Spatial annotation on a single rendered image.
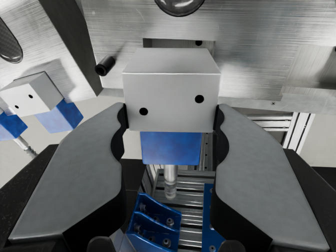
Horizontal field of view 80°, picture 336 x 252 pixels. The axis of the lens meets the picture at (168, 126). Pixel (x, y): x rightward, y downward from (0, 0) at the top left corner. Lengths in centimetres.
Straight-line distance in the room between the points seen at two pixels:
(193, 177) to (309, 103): 37
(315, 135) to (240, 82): 138
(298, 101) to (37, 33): 31
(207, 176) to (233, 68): 44
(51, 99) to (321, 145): 153
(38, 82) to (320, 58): 27
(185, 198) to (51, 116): 37
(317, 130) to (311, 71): 130
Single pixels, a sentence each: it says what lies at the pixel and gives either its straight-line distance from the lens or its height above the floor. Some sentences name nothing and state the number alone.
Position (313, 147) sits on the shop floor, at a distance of 161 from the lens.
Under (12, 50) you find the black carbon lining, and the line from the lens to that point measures 29.
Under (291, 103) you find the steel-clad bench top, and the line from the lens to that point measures 31.
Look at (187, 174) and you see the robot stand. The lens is 58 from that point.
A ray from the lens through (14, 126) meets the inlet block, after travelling 37.
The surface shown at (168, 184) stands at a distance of 18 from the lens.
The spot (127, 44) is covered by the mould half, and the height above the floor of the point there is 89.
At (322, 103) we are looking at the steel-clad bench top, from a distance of 32.
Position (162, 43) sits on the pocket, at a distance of 19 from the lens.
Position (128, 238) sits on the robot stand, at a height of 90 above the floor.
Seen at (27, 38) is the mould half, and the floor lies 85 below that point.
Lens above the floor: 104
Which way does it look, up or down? 48 degrees down
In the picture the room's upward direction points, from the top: 165 degrees counter-clockwise
